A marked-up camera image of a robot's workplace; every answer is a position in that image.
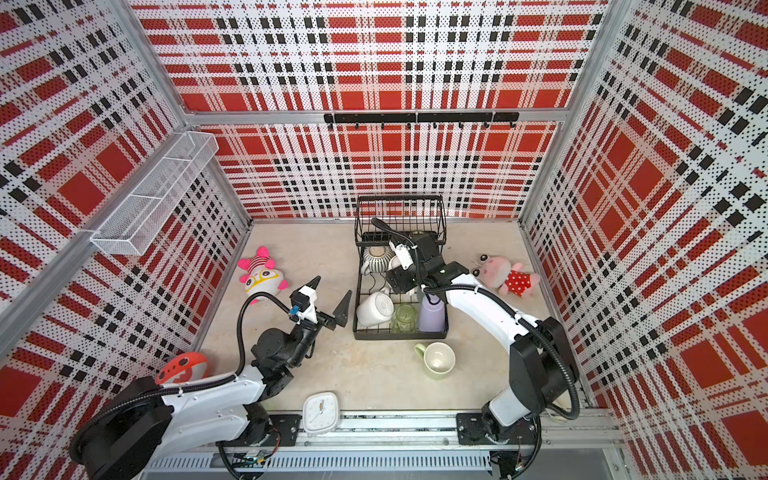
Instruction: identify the white square alarm clock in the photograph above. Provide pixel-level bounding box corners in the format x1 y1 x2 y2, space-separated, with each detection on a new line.
302 391 340 436

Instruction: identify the lilac plastic cup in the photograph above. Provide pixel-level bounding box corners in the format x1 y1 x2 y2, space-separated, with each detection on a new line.
418 294 446 333

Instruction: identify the red monster plush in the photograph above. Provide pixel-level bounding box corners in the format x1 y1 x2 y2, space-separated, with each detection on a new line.
155 352 208 385

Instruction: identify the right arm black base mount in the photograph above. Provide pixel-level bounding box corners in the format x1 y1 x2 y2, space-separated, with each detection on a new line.
456 412 541 447

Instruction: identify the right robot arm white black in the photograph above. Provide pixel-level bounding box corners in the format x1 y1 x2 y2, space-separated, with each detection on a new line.
386 232 581 443

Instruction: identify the white mug red inside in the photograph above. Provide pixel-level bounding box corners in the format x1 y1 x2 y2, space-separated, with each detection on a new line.
387 256 402 271

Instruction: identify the black wire dish rack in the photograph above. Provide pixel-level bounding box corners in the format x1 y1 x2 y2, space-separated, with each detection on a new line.
353 194 449 341

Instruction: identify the pink pig plush red dress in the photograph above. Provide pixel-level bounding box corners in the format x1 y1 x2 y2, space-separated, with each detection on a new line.
472 254 541 297

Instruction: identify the ribbed grey-green cup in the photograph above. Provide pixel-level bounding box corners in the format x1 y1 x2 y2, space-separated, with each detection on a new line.
361 246 395 274

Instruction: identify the green transparent glass mug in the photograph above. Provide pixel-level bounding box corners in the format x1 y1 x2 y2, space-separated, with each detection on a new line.
390 303 418 333

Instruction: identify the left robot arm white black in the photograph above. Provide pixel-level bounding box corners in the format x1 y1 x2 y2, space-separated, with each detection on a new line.
69 278 352 479

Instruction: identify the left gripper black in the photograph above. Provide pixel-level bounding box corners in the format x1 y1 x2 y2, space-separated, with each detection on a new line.
287 276 350 367

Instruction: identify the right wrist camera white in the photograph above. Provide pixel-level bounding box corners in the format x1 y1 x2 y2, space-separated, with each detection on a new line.
389 241 413 270

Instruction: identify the pink white owl plush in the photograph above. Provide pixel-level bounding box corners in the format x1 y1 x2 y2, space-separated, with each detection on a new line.
237 246 289 296

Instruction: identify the black wall hook rail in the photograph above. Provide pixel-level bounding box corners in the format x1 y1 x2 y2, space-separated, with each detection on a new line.
323 111 520 128

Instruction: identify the white wire wall basket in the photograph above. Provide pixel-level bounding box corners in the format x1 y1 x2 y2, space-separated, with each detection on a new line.
91 131 218 256

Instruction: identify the white ceramic mug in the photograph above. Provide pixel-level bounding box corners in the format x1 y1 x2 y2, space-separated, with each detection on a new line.
356 291 395 328

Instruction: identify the light green ceramic mug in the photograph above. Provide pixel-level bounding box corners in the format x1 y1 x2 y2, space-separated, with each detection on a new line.
414 342 457 380

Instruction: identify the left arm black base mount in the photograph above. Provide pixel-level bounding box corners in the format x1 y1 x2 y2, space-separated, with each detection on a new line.
222 414 301 448

